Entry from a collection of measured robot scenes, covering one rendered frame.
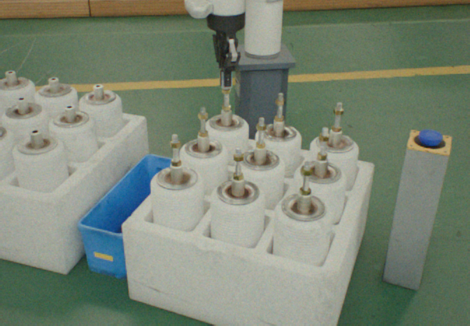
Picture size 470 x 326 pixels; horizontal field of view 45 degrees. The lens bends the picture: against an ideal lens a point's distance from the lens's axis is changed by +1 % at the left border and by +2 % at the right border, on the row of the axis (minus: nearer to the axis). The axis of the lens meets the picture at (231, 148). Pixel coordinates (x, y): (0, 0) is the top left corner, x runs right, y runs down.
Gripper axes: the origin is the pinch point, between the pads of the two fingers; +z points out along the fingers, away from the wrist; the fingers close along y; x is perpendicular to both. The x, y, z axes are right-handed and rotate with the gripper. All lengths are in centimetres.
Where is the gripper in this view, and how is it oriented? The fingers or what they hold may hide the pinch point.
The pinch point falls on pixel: (226, 78)
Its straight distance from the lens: 115.5
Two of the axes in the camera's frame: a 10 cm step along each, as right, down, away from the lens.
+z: -0.1, 8.7, 5.0
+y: -2.8, -4.8, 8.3
